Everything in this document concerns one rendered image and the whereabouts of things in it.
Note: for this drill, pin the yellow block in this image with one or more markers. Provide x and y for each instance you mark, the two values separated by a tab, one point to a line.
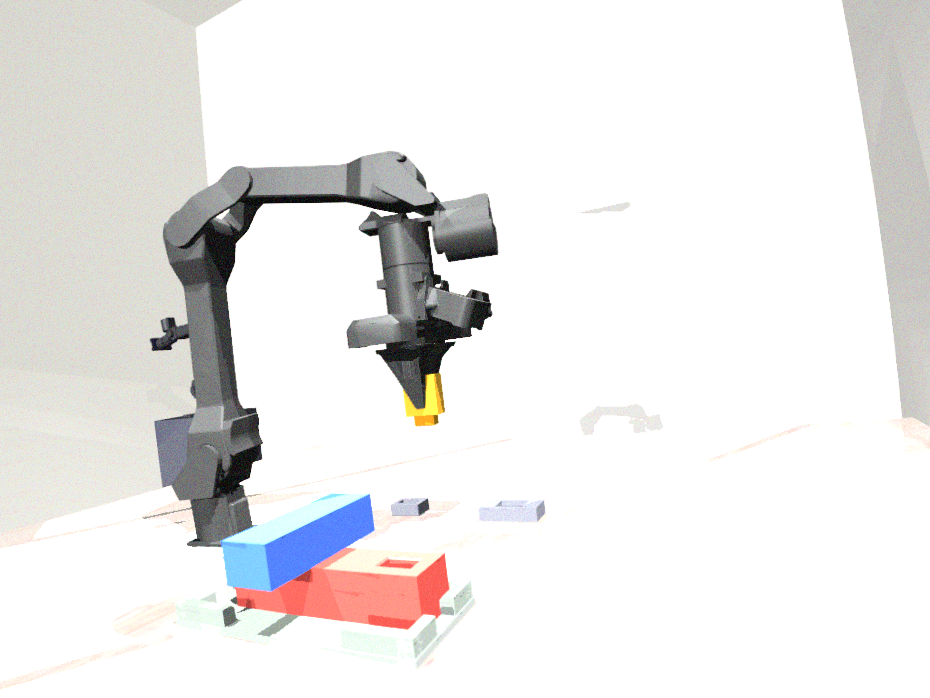
434	403

